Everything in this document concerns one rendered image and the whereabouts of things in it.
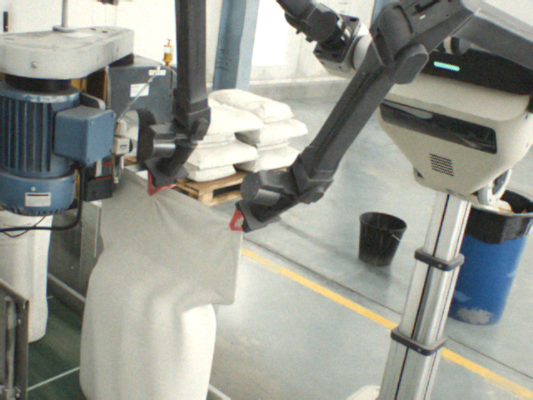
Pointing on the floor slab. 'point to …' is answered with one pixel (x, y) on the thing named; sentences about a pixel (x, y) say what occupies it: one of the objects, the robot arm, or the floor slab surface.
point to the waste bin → (490, 259)
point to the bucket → (380, 237)
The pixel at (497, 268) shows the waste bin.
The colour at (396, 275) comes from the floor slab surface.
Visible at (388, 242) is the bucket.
